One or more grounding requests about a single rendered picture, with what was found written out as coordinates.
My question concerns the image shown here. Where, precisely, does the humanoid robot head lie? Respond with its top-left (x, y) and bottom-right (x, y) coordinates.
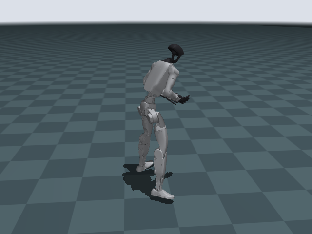
top-left (162, 44), bottom-right (184, 63)

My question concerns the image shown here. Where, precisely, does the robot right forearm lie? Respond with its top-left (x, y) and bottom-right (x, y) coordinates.
top-left (167, 90), bottom-right (181, 101)

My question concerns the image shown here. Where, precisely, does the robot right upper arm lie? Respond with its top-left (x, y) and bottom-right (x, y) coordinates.
top-left (162, 66), bottom-right (179, 98)

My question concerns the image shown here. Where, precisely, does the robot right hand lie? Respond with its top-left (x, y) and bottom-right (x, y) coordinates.
top-left (178, 94), bottom-right (189, 104)

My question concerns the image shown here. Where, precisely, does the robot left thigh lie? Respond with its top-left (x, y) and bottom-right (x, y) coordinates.
top-left (137, 106), bottom-right (153, 144)

